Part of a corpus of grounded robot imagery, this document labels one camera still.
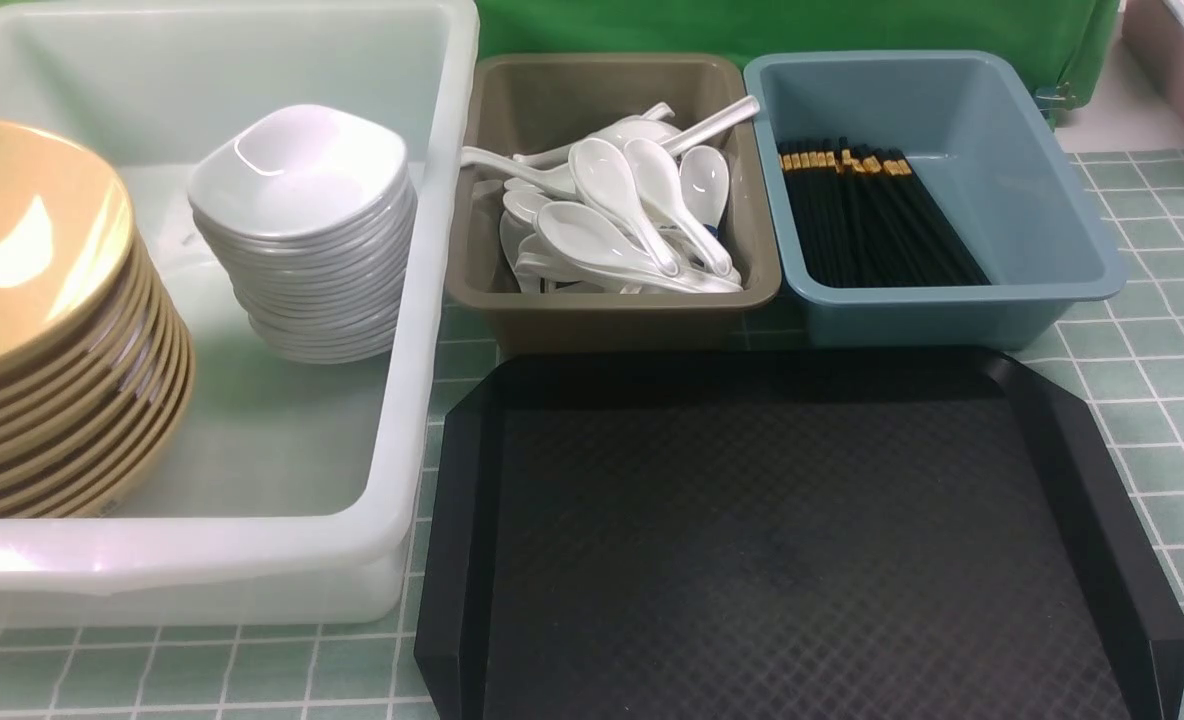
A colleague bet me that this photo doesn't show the white ceramic soup spoon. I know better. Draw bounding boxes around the white ceramic soup spoon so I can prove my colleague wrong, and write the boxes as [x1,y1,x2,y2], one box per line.
[568,139,682,277]

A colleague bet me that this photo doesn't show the stack of yellow bowls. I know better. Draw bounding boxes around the stack of yellow bowls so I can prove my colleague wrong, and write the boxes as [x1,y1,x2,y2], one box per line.
[0,116,197,520]

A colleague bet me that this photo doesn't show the stack of white dishes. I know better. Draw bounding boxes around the stack of white dishes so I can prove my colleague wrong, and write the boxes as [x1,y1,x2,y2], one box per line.
[189,154,418,365]

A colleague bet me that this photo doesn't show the large translucent white tub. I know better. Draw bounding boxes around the large translucent white tub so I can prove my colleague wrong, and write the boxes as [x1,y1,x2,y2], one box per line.
[0,1,480,628]

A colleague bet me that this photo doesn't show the white square sauce dish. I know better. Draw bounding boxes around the white square sauce dish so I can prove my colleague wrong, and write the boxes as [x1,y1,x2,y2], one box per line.
[188,104,412,240]

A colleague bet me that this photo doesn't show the brown plastic spoon bin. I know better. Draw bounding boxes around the brown plastic spoon bin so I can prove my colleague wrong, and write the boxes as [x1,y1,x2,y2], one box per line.
[445,53,781,356]

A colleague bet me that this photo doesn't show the yellow noodle bowl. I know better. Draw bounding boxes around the yellow noodle bowl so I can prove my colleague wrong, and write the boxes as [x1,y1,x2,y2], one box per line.
[0,120,139,373]

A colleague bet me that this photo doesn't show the pile of white spoons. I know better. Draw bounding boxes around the pile of white spoons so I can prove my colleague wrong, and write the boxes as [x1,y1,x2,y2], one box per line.
[461,96,760,293]

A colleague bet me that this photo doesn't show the black serving tray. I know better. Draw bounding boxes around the black serving tray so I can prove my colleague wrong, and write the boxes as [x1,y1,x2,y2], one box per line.
[413,347,1184,719]

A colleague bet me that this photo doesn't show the bundle of black chopsticks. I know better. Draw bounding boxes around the bundle of black chopsticks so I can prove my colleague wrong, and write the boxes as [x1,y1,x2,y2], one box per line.
[776,137,991,290]

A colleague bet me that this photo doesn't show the blue plastic chopstick bin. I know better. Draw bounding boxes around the blue plastic chopstick bin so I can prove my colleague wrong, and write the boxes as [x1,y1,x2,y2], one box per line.
[744,50,1127,351]

